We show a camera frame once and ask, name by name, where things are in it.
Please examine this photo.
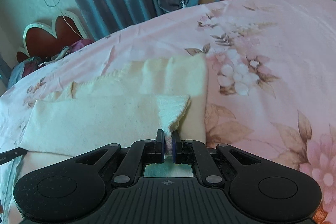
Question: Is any cream knitted sweater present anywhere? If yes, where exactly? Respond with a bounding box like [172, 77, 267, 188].
[20, 54, 208, 156]

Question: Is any pile of clothes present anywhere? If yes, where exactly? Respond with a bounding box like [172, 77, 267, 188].
[7, 39, 93, 89]

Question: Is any red and white headboard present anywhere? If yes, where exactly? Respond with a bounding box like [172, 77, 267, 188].
[16, 10, 89, 63]

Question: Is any pink floral bed sheet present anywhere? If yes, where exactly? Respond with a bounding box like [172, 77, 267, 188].
[1, 0, 335, 223]

